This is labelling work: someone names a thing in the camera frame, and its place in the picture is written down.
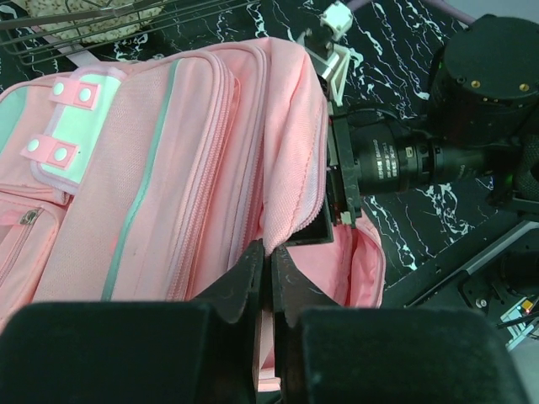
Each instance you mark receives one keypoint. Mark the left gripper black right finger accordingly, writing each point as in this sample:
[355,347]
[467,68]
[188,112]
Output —
[326,353]

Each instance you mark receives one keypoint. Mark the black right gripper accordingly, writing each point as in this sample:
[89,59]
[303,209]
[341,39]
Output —
[370,152]

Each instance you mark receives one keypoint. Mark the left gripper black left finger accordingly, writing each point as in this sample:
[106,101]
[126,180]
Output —
[201,351]

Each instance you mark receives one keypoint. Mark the pink student backpack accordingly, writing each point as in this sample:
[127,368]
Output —
[147,180]

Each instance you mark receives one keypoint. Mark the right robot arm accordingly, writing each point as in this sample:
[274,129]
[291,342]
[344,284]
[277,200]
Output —
[480,119]

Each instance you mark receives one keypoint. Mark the grey patterned plate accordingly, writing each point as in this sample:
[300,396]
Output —
[93,21]

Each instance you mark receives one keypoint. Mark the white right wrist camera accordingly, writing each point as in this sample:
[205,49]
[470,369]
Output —
[330,59]

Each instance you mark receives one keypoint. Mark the black wire dish rack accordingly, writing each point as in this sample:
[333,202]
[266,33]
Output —
[40,31]

